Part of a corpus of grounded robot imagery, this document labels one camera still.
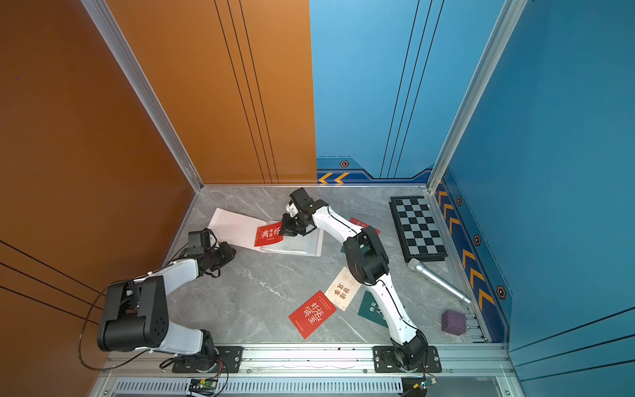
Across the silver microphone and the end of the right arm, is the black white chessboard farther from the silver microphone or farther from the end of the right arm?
the end of the right arm

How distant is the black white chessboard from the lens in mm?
954

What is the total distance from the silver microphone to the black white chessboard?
0.09 ft

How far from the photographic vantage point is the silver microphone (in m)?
0.86
